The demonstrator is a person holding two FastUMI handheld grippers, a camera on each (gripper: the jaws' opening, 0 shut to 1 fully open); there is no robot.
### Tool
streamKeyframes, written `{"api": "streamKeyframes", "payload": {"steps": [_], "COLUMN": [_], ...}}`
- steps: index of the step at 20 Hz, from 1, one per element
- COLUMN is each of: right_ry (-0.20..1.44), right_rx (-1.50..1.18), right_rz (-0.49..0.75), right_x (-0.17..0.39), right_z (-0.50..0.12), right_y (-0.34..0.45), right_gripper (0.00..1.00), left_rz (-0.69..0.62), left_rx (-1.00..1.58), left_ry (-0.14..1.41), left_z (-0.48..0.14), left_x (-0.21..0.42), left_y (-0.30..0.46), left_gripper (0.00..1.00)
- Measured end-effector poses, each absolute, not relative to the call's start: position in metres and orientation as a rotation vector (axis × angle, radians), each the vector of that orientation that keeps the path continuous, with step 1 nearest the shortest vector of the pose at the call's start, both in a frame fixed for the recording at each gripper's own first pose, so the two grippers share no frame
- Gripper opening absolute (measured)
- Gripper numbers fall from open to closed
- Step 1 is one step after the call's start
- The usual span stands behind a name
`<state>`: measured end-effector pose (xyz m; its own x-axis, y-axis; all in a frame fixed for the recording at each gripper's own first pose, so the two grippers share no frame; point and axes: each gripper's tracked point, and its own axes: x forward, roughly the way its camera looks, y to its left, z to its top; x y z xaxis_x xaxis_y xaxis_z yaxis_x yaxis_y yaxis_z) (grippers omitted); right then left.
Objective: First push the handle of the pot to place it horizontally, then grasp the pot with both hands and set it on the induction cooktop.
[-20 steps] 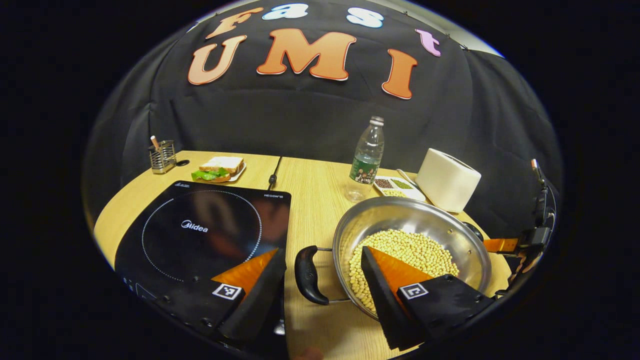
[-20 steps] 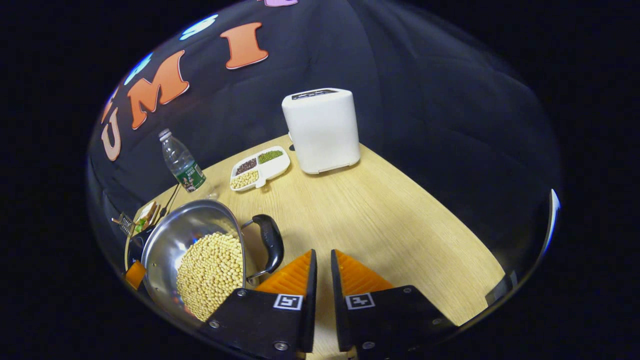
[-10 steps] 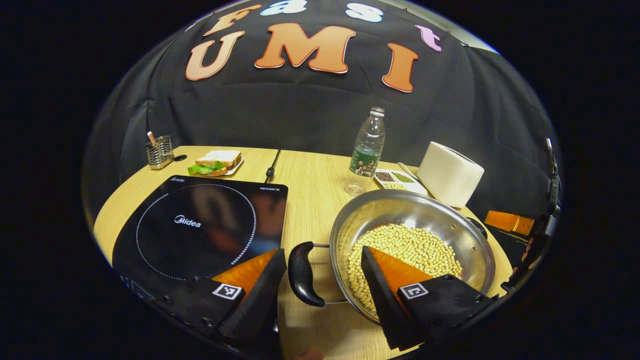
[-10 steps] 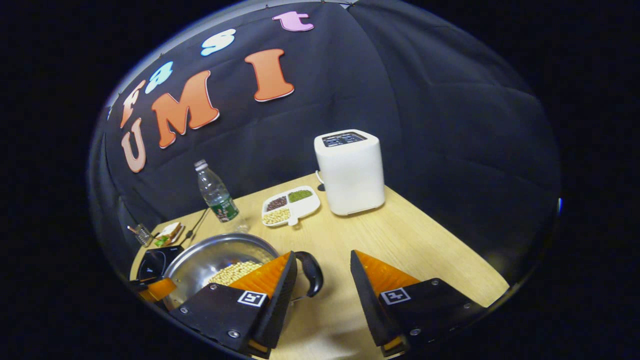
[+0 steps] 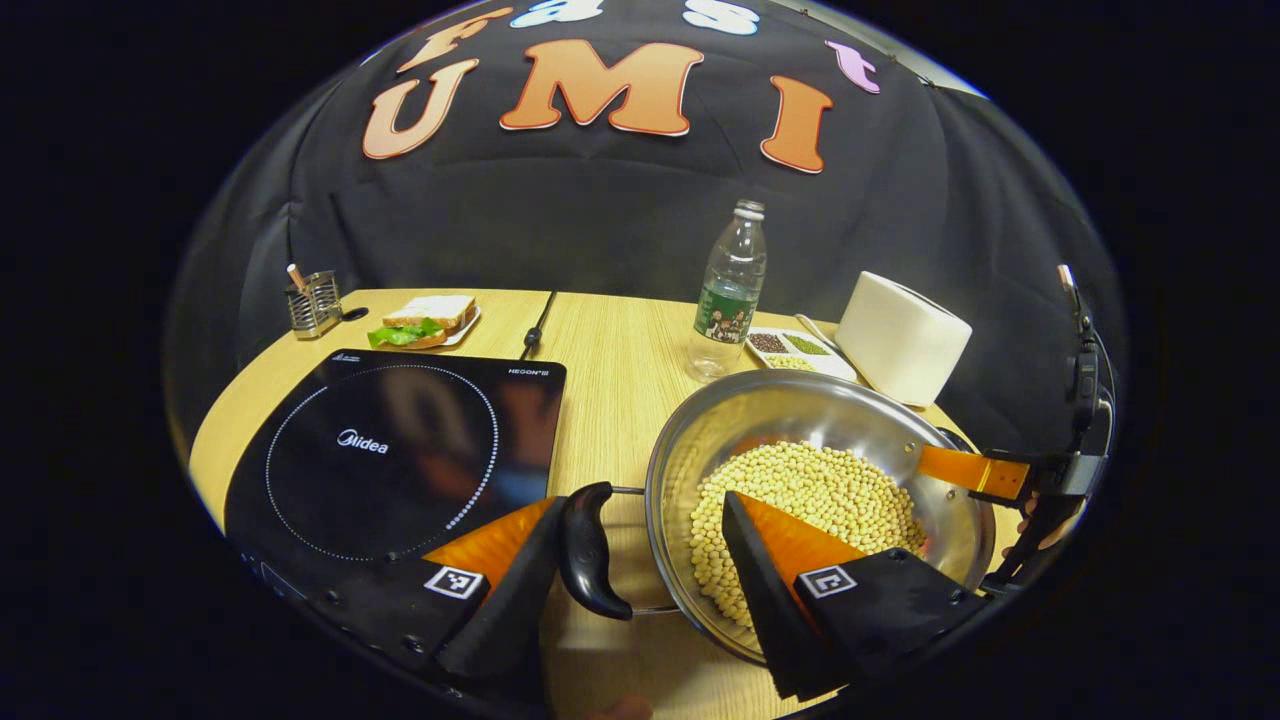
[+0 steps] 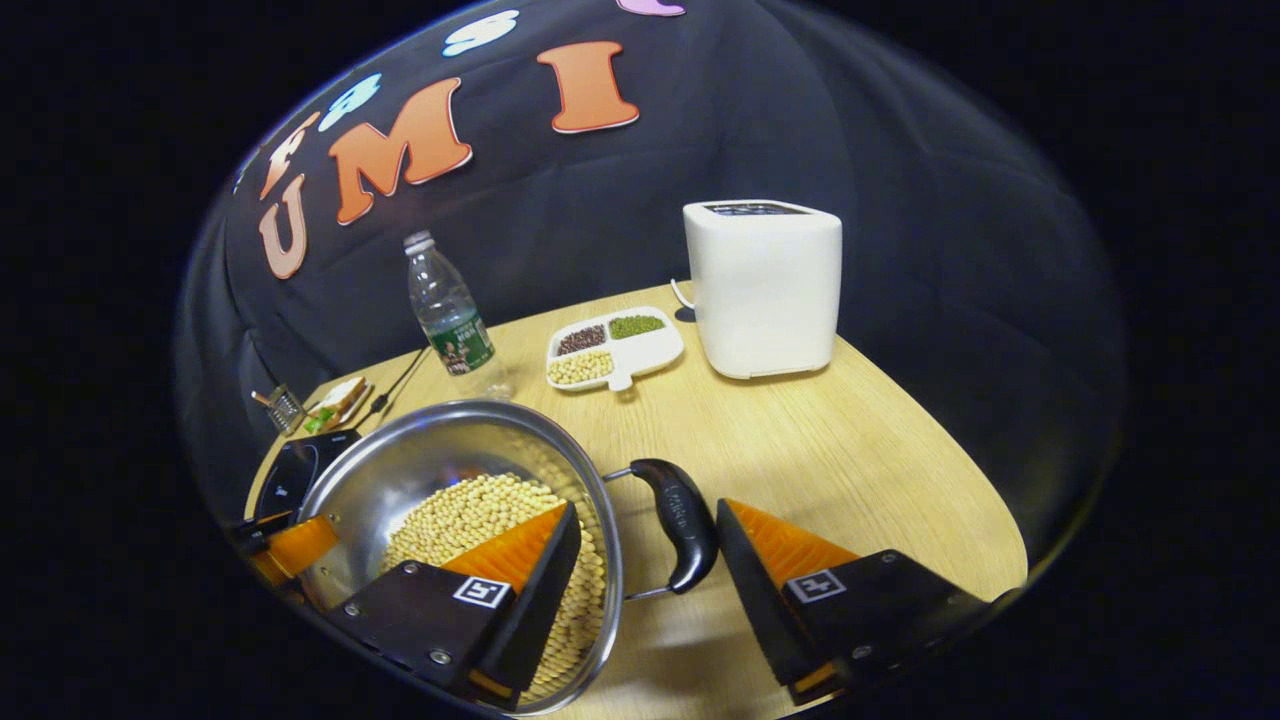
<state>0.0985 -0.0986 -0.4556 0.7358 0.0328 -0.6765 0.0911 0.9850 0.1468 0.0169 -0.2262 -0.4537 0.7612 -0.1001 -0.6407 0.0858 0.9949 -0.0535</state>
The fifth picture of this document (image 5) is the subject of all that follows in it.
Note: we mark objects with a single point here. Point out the sandwich with lettuce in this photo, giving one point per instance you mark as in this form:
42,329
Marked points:
425,315

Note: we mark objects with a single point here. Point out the small black object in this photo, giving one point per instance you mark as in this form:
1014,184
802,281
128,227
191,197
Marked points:
354,314

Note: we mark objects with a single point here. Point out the stainless steel pot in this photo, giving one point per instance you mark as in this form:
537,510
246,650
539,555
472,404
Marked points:
780,410

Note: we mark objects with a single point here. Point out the black backdrop cloth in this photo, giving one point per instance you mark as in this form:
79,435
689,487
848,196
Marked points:
600,220

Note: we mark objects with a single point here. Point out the clear plastic water bottle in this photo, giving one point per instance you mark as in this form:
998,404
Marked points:
728,300

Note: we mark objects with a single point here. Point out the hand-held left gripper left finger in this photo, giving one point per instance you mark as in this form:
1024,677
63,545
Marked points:
510,615

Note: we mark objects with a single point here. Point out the white toaster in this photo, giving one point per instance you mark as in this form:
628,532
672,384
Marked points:
900,335

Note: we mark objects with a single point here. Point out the white spoon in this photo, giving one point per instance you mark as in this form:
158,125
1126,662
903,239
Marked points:
815,330

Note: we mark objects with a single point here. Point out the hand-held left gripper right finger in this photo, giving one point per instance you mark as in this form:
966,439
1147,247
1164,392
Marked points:
770,610

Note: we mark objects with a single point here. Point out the white divided bean tray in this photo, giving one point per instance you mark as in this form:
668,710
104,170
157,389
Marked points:
790,350

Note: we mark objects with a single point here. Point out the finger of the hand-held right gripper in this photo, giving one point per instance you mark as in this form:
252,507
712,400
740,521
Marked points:
975,472

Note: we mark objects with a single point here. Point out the black induction cooktop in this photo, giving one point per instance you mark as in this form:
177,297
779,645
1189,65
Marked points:
380,450

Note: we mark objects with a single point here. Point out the pile of soybeans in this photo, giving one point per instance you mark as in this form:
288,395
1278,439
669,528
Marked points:
820,485

